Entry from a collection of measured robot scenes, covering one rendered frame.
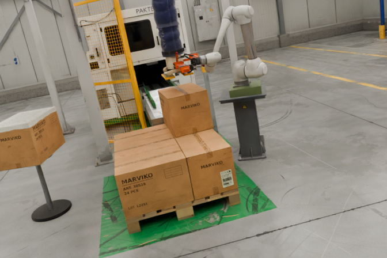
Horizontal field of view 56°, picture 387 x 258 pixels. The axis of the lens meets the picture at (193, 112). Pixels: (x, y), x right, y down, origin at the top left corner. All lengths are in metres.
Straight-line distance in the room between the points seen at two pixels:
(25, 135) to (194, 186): 1.56
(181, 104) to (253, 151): 1.10
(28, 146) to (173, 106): 1.36
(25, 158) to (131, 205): 1.09
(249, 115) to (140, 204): 1.61
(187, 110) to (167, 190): 0.86
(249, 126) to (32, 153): 2.21
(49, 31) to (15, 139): 9.77
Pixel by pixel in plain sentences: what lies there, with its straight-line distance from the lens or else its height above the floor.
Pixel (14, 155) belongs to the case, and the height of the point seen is 0.74.
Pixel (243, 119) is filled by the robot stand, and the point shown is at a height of 0.47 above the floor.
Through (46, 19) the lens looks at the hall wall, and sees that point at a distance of 13.19.
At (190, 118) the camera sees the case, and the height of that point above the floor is 0.70.
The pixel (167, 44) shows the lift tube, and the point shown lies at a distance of 3.67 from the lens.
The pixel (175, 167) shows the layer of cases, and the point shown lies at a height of 0.48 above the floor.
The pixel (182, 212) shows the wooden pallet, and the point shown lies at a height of 0.06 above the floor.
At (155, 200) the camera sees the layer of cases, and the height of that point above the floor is 0.24.
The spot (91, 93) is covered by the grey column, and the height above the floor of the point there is 0.94.
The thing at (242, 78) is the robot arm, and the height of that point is 0.93.
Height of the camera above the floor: 1.65
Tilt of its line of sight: 15 degrees down
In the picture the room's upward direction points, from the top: 11 degrees counter-clockwise
